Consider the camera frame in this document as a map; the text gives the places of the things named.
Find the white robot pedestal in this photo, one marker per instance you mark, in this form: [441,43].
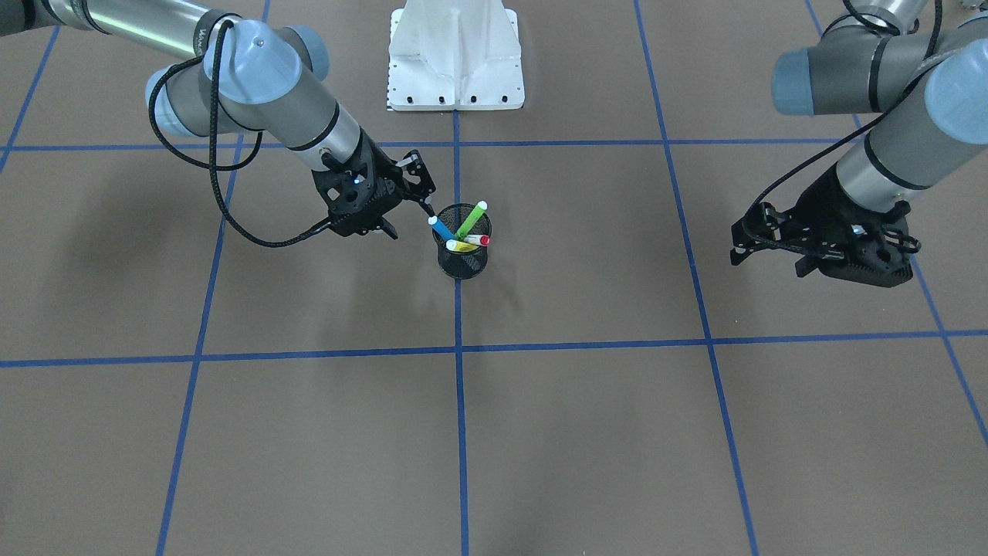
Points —
[455,55]

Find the blue marker pen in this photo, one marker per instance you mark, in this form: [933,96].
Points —
[441,230]

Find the yellow marker pen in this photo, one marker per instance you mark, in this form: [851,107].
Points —
[455,246]

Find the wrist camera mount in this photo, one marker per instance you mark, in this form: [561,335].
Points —
[415,183]
[763,227]

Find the brown table mat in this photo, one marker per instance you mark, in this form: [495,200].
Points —
[609,385]

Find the green marker pen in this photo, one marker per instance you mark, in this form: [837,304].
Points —
[471,219]

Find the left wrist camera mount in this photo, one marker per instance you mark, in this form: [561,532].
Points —
[763,227]

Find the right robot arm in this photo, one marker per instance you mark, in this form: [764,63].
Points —
[237,75]

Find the red marker pen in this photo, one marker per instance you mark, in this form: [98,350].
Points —
[477,240]

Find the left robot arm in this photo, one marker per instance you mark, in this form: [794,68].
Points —
[928,92]

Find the black mesh pen holder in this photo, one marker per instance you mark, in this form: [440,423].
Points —
[462,265]

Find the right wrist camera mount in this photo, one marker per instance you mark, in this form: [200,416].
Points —
[415,183]

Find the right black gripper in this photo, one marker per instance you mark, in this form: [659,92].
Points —
[380,176]

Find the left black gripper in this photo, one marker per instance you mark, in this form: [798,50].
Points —
[827,207]

